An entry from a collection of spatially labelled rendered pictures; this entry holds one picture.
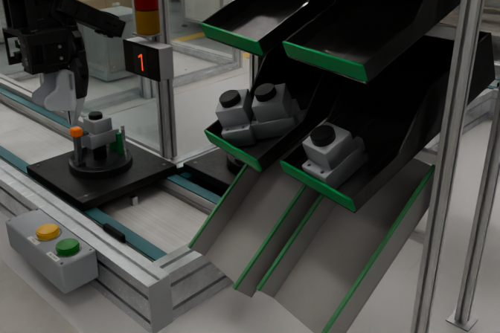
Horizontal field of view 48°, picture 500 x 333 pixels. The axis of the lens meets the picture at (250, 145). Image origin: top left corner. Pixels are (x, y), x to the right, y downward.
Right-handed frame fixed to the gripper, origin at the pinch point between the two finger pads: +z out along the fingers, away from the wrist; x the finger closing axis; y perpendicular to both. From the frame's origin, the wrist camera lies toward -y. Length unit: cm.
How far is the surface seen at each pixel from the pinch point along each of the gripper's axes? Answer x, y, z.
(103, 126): -27.3, -20.2, 15.7
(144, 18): -22.4, -29.9, -6.8
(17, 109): -91, -29, 31
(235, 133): 21.4, -12.6, 0.6
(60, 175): -31.6, -11.1, 25.6
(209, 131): 16.2, -12.3, 1.8
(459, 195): 27, -83, 37
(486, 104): 11, -134, 31
